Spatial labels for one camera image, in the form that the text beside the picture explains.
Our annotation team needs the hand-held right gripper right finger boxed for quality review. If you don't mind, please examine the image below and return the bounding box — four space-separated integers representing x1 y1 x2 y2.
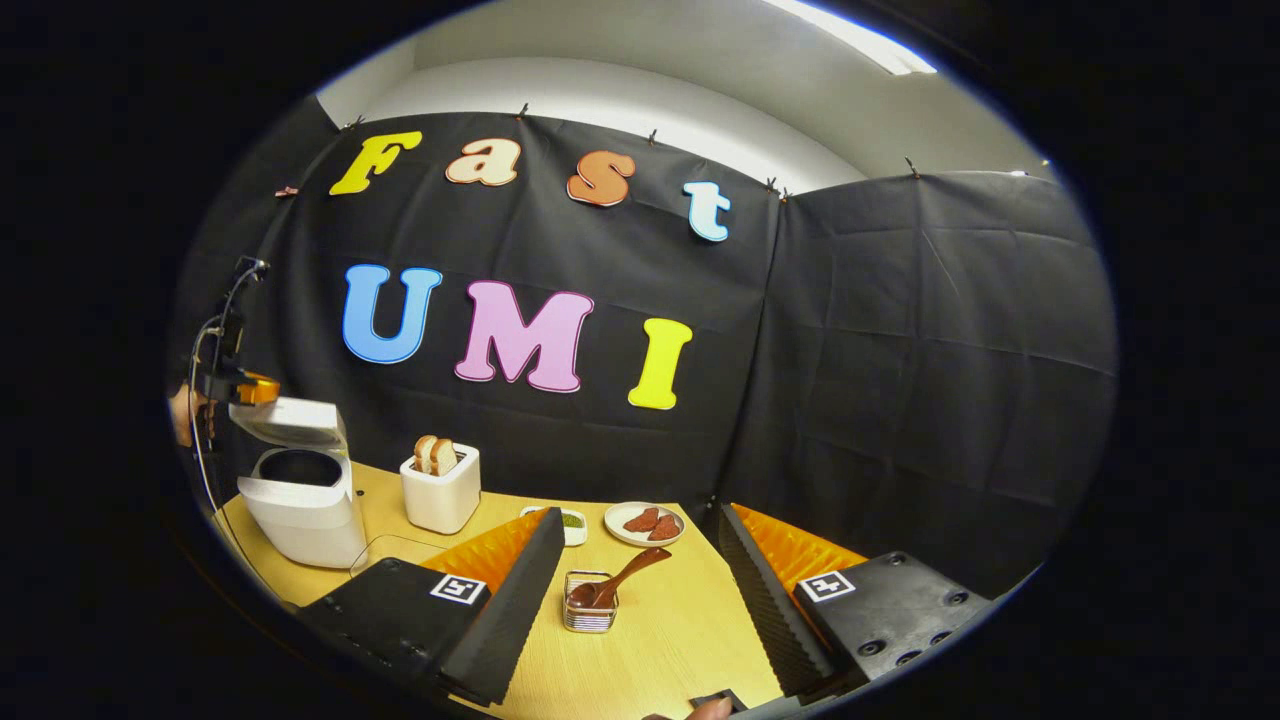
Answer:
716 503 999 701

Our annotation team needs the white divided bean dish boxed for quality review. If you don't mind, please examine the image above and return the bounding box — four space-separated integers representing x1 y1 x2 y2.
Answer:
520 505 590 549

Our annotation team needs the brown wooden spoon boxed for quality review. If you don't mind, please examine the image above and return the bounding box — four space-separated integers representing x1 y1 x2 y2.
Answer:
568 546 673 611

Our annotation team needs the white toaster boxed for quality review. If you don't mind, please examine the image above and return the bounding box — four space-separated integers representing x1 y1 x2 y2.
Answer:
399 443 482 536

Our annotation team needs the small white plate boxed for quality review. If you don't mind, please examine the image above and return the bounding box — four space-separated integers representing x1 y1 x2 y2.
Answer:
603 501 688 549

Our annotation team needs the white rice cooker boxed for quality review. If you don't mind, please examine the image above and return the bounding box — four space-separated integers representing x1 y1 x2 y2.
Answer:
228 396 369 570

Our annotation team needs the clear box of rice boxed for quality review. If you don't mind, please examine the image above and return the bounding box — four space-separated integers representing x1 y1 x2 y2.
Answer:
349 534 453 581

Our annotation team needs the thin gripper cable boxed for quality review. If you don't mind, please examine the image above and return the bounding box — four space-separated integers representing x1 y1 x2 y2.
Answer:
186 262 269 521

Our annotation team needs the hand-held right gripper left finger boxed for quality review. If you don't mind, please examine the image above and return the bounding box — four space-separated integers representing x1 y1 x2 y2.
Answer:
298 505 567 709

